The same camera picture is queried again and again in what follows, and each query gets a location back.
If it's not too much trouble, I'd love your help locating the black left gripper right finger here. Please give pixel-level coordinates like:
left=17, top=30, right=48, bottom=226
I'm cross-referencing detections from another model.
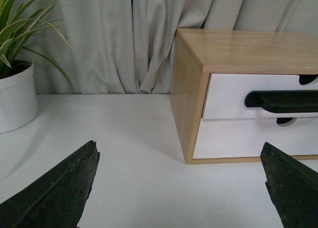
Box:
left=260, top=142, right=318, bottom=228

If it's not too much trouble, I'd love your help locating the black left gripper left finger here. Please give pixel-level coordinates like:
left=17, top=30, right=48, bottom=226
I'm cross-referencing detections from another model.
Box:
left=0, top=141, right=100, bottom=228

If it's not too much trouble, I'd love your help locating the black drawer handle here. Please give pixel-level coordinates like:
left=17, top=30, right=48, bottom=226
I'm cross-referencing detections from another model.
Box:
left=244, top=90, right=318, bottom=114

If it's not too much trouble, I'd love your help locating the white drawer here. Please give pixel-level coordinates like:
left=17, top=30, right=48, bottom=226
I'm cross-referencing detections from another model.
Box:
left=202, top=74, right=318, bottom=119
left=193, top=118, right=318, bottom=159

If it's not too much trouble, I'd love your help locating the wooden drawer cabinet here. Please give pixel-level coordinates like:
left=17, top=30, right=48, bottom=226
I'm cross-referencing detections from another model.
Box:
left=170, top=28, right=318, bottom=164

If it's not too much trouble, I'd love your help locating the white plant pot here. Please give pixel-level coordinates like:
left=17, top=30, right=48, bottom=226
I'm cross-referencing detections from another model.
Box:
left=0, top=55, right=38, bottom=133

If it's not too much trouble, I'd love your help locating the grey curtain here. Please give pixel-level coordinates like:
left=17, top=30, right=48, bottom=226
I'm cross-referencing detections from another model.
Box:
left=28, top=0, right=318, bottom=94

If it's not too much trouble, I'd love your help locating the green striped plant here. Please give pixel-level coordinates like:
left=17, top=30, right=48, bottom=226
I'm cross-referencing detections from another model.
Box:
left=0, top=0, right=74, bottom=92

